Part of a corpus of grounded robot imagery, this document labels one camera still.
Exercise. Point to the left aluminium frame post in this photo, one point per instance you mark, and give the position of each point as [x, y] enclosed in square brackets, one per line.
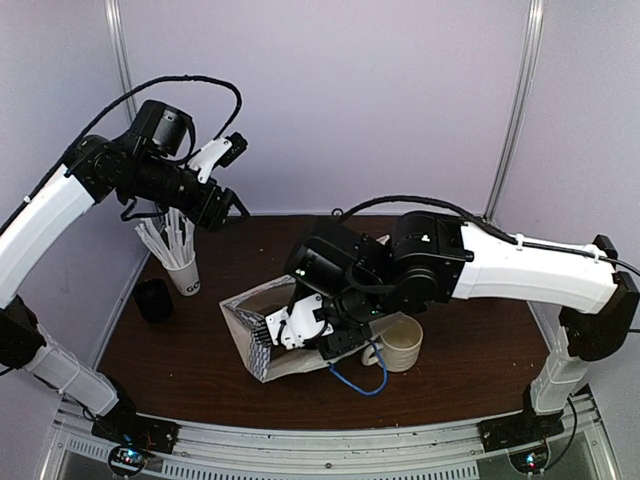
[118, 44]

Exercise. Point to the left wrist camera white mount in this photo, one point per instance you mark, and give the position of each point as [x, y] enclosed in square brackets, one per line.
[219, 152]

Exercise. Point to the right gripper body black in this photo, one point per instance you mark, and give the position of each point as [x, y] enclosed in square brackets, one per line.
[332, 348]

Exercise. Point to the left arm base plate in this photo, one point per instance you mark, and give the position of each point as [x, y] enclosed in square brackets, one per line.
[144, 433]

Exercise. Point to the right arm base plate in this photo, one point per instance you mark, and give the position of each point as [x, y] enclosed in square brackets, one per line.
[518, 429]

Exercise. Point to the aluminium frame post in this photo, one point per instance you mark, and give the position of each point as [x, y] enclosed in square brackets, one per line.
[118, 44]
[528, 63]

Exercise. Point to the white cup holding straws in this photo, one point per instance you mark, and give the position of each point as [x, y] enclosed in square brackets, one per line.
[186, 278]

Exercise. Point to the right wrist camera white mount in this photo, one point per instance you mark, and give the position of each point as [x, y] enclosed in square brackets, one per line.
[304, 324]

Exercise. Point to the stack of black lids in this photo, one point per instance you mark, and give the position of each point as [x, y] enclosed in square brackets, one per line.
[153, 300]

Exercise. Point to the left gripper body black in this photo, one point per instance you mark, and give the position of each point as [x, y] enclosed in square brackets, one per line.
[198, 209]

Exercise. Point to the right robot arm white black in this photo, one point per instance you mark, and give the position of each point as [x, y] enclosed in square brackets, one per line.
[434, 258]

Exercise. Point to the white ceramic mug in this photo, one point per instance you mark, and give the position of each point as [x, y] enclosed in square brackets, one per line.
[397, 348]

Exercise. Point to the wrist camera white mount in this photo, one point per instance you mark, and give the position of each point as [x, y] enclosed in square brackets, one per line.
[219, 152]
[304, 324]

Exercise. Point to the aluminium front rail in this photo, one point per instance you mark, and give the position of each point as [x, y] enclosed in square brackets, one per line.
[451, 450]

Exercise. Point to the blue checkered paper bag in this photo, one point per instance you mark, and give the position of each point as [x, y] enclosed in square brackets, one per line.
[344, 307]

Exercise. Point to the right aluminium frame post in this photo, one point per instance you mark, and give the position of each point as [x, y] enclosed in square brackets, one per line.
[528, 63]

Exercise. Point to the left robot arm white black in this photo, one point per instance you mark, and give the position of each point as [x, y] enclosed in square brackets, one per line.
[141, 163]

